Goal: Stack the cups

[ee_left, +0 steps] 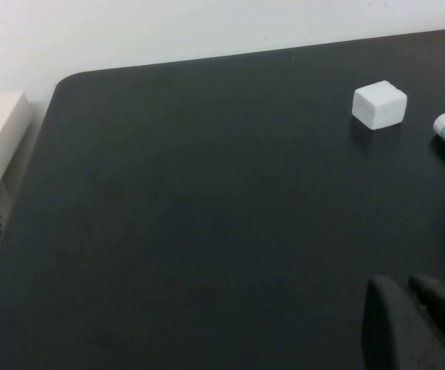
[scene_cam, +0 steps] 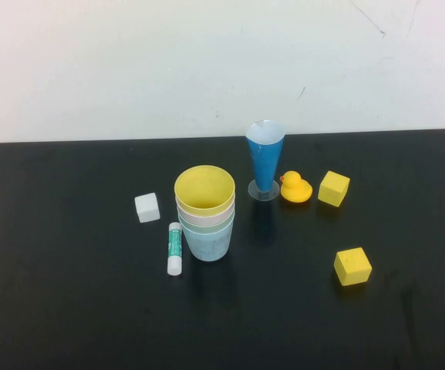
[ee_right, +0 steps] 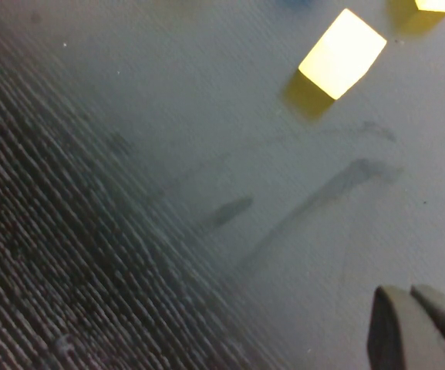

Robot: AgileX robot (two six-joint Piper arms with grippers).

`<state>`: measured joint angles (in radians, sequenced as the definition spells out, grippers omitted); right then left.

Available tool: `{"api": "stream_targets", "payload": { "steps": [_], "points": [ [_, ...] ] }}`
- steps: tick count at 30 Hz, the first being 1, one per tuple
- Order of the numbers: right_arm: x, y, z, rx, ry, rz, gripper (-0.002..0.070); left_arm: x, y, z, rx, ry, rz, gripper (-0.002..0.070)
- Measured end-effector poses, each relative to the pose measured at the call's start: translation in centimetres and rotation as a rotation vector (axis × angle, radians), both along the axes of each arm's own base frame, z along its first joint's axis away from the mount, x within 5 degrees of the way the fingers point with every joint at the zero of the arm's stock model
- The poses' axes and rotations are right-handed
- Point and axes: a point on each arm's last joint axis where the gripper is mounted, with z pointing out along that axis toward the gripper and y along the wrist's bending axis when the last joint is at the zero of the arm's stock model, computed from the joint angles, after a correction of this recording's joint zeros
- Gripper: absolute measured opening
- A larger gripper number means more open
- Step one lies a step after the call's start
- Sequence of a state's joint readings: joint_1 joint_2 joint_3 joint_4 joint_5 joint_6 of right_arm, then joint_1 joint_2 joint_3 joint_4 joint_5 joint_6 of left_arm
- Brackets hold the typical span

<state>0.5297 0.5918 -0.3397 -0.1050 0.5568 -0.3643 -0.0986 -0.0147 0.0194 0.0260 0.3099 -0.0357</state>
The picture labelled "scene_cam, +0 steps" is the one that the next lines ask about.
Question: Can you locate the yellow rubber duck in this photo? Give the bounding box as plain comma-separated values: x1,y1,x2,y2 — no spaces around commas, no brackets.
279,170,314,204

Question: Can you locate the yellow wooden cube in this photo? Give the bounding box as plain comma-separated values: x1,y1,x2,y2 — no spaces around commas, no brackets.
317,170,351,207
333,247,373,287

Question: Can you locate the yellow plastic cup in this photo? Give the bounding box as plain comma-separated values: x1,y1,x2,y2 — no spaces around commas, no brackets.
174,165,236,218

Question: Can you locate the pale green plastic cup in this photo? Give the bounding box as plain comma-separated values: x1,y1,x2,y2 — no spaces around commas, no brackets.
177,214,235,236

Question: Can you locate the pale pink plastic cup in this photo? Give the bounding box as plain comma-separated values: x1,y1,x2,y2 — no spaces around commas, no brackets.
176,200,236,228

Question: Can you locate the blue cone in clear glass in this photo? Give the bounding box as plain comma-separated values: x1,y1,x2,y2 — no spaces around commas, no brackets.
245,119,286,201

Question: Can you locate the pale blue plastic cup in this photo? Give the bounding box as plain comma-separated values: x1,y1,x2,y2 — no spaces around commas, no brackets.
181,221,234,264

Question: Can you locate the green and white glue stick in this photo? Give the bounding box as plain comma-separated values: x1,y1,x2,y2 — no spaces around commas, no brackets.
167,221,184,277

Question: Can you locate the white cube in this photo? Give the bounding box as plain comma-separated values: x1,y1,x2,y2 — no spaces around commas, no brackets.
134,192,160,224

